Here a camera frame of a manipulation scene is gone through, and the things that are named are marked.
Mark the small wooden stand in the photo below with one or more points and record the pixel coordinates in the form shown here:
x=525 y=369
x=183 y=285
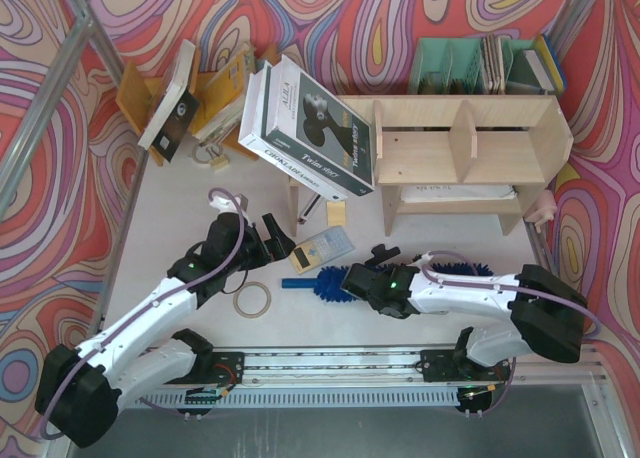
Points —
x=293 y=204

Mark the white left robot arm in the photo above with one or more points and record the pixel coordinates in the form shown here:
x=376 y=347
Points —
x=82 y=390

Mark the yellow paperback book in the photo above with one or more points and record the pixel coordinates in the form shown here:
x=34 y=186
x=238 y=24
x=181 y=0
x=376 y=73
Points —
x=223 y=97

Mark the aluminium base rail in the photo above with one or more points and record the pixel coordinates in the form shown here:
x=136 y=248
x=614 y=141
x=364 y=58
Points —
x=393 y=366

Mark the black cover white book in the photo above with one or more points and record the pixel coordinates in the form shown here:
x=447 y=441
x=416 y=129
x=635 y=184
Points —
x=173 y=106

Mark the white Ciokladfabriken book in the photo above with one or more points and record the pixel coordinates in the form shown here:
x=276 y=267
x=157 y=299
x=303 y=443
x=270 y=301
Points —
x=254 y=137

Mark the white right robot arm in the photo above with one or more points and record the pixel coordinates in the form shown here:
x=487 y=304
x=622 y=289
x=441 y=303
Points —
x=532 y=311

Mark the pink pig figurine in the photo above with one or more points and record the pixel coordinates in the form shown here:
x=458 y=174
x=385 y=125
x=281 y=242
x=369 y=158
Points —
x=542 y=210

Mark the large Twins story book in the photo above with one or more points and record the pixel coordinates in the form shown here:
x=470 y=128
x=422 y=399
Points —
x=316 y=127

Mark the light wooden bookshelf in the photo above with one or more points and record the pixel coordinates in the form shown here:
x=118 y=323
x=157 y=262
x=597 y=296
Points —
x=518 y=140

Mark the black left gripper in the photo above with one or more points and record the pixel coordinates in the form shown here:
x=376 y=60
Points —
x=267 y=243

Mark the blue cover book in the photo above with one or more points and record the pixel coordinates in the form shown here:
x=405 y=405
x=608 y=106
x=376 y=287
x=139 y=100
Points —
x=541 y=45

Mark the blue microfiber duster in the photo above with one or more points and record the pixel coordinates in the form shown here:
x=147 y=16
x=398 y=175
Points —
x=327 y=284

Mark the teal file organizer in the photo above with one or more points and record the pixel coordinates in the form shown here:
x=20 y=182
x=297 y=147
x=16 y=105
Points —
x=444 y=66

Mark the brass padlock with ring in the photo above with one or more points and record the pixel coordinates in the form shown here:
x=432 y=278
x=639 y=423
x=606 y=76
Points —
x=211 y=156

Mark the yellow sticky note pad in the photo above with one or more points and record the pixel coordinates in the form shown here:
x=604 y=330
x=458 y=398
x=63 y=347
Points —
x=336 y=213

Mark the black white pen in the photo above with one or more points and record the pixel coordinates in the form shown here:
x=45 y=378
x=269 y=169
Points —
x=309 y=209

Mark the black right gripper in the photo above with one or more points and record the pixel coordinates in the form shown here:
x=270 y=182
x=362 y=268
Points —
x=356 y=279

